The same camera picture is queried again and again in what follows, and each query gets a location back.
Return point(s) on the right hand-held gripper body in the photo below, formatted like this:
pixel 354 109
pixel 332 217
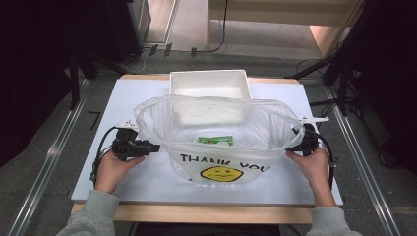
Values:
pixel 309 141

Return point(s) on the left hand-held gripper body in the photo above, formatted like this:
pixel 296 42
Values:
pixel 126 149

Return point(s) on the green snack packet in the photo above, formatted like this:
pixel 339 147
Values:
pixel 215 140

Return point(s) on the translucent plastic bag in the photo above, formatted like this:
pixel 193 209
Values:
pixel 218 137

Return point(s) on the person's left hand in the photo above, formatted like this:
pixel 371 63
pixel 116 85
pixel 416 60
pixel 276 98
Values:
pixel 113 170

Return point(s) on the person's right hand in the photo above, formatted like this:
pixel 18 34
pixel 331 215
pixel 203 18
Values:
pixel 311 167

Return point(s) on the black metal stand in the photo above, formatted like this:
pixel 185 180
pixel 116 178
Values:
pixel 342 82
pixel 76 78

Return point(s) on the white plastic box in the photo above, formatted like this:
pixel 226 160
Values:
pixel 209 86

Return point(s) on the black curtain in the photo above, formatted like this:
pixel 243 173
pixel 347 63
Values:
pixel 39 65
pixel 387 82

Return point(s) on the metal floor rail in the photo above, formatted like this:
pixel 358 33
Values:
pixel 46 164
pixel 364 170

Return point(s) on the light wooden frame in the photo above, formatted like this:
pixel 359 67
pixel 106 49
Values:
pixel 278 14

